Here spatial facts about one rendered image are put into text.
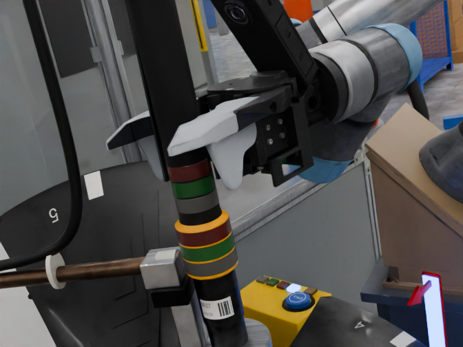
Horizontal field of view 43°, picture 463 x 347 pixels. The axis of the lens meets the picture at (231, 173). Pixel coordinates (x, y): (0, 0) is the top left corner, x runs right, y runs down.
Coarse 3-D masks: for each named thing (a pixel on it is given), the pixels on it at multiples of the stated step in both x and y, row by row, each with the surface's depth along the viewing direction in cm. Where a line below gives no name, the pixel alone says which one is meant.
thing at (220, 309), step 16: (208, 288) 47; (224, 288) 47; (208, 304) 47; (224, 304) 47; (240, 304) 48; (208, 320) 48; (224, 320) 47; (240, 320) 48; (224, 336) 48; (240, 336) 49
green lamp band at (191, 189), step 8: (208, 176) 44; (176, 184) 44; (184, 184) 44; (192, 184) 44; (200, 184) 44; (208, 184) 44; (176, 192) 45; (184, 192) 44; (192, 192) 44; (200, 192) 44
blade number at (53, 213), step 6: (54, 204) 62; (60, 204) 62; (42, 210) 62; (48, 210) 62; (54, 210) 62; (60, 210) 62; (48, 216) 62; (54, 216) 61; (60, 216) 61; (48, 222) 61; (54, 222) 61; (60, 222) 61; (48, 228) 61
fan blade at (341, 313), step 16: (320, 304) 74; (336, 304) 74; (352, 304) 74; (320, 320) 72; (336, 320) 72; (352, 320) 72; (368, 320) 72; (384, 320) 72; (304, 336) 70; (320, 336) 69; (336, 336) 69; (352, 336) 69; (368, 336) 69; (384, 336) 69
